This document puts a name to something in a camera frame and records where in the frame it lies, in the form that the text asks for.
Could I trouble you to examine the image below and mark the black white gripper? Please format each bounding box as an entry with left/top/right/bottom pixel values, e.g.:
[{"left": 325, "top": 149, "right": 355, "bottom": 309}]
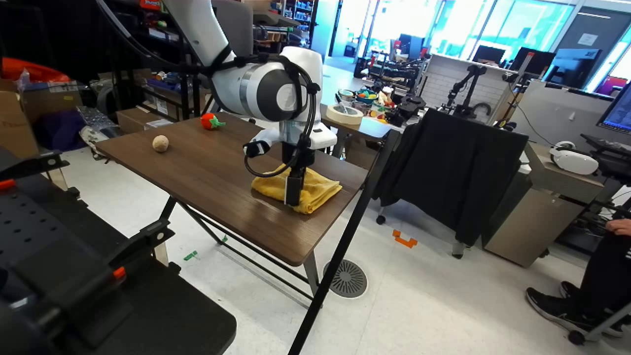
[{"left": 242, "top": 122, "right": 337, "bottom": 206}]

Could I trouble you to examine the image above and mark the yellow towel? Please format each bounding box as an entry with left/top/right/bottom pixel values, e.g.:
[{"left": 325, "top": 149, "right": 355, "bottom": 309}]
[{"left": 250, "top": 165, "right": 345, "bottom": 216}]

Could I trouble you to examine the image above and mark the beige toy potato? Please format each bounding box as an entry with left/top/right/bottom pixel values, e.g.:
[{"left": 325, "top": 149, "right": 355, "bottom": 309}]
[{"left": 151, "top": 134, "right": 169, "bottom": 153}]

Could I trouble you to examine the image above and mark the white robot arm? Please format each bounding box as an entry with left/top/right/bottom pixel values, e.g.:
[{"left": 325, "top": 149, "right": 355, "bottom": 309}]
[{"left": 163, "top": 0, "right": 337, "bottom": 206}]

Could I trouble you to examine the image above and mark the white tape roll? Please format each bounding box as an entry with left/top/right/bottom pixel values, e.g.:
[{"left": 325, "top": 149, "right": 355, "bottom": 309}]
[{"left": 325, "top": 104, "right": 362, "bottom": 126}]

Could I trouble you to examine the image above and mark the red toy tomato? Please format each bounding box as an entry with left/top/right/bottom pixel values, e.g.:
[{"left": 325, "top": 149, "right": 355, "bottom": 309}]
[{"left": 199, "top": 112, "right": 224, "bottom": 130}]

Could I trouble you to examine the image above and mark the round floor drain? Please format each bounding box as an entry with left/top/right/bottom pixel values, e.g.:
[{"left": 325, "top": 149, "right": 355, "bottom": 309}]
[{"left": 331, "top": 260, "right": 368, "bottom": 297}]

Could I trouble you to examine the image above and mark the orange floor marker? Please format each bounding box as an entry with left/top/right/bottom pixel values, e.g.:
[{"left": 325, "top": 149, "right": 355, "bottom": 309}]
[{"left": 392, "top": 228, "right": 418, "bottom": 248}]

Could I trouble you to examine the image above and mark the black draped cart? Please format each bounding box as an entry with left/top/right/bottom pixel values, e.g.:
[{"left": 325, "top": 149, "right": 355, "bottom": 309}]
[{"left": 374, "top": 108, "right": 528, "bottom": 258}]

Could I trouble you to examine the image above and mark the black clamp stand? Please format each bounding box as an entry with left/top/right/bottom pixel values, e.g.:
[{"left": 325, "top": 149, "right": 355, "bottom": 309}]
[{"left": 0, "top": 151, "right": 236, "bottom": 355}]

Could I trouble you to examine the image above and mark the blue computer monitor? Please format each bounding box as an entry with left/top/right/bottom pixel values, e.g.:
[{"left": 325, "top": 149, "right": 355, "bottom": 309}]
[{"left": 599, "top": 84, "right": 631, "bottom": 132}]

